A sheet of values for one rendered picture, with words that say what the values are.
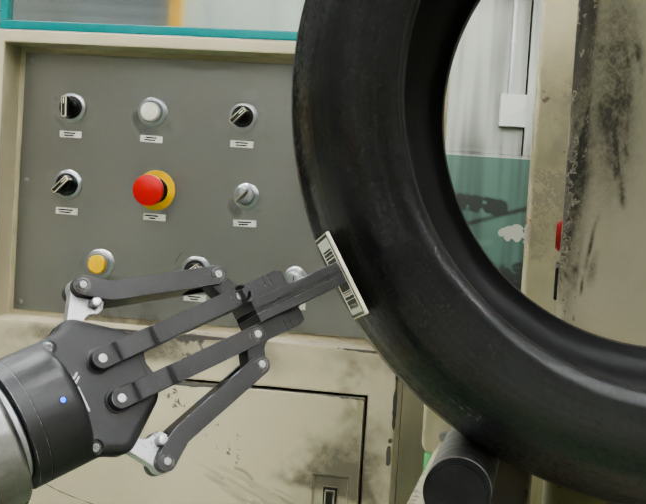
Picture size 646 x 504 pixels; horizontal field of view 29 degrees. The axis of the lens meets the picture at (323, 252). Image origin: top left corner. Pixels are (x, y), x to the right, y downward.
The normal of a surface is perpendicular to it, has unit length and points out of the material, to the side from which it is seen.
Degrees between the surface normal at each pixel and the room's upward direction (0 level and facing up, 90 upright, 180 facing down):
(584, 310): 90
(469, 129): 90
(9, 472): 98
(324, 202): 105
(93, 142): 90
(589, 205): 90
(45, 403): 67
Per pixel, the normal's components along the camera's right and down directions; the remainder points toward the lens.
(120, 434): 0.45, -0.26
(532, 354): -0.29, 0.19
